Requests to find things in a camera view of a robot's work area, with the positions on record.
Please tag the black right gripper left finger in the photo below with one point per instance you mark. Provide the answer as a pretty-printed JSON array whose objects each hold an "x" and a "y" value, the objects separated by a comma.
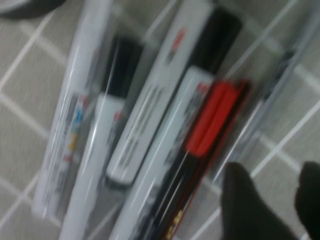
[{"x": 250, "y": 215}]

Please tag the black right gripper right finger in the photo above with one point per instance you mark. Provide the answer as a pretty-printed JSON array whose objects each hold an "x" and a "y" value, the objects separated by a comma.
[{"x": 311, "y": 195}]

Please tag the all-white marker pen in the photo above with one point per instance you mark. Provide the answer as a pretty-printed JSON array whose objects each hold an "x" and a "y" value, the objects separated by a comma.
[{"x": 75, "y": 87}]

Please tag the red-capped black pen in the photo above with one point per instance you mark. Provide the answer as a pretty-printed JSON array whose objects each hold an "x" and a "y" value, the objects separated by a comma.
[{"x": 212, "y": 120}]

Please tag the clear plastic case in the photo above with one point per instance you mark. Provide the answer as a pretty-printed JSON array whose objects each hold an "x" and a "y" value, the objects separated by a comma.
[{"x": 25, "y": 75}]

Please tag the grey translucent pen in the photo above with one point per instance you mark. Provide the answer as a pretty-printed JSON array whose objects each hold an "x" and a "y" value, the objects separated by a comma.
[{"x": 270, "y": 87}]

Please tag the black-capped white whiteboard marker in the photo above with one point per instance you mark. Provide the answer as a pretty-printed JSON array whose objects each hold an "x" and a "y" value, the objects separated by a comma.
[
  {"x": 105, "y": 120},
  {"x": 155, "y": 87},
  {"x": 180, "y": 105}
]

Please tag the black mesh pen holder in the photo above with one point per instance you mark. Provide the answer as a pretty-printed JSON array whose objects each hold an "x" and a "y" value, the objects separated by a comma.
[{"x": 30, "y": 6}]

